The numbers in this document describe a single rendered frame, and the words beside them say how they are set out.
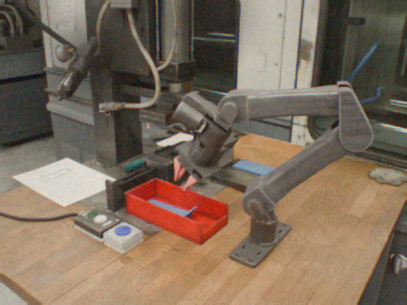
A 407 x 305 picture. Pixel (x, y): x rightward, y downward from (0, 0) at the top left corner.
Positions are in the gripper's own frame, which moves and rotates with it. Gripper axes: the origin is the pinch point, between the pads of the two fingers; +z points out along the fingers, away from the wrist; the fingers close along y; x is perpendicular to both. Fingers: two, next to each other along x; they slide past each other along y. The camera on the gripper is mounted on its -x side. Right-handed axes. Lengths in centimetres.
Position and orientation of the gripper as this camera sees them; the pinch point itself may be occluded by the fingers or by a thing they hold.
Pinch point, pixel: (182, 182)
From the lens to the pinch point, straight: 96.2
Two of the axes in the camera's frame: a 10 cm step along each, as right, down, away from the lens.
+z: -4.6, 6.8, 5.7
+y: -6.8, -6.8, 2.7
